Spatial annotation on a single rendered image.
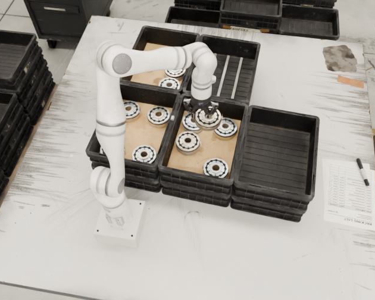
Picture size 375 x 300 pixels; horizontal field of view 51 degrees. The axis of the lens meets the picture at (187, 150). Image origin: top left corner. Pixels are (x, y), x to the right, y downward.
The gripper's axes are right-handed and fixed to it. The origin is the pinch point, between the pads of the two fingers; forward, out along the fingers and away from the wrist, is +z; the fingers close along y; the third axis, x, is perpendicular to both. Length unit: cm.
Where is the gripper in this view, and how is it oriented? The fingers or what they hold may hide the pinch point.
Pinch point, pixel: (200, 115)
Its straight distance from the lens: 157.6
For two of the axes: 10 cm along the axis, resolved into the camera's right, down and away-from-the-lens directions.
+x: 1.6, -8.3, 5.4
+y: 9.9, 1.4, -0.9
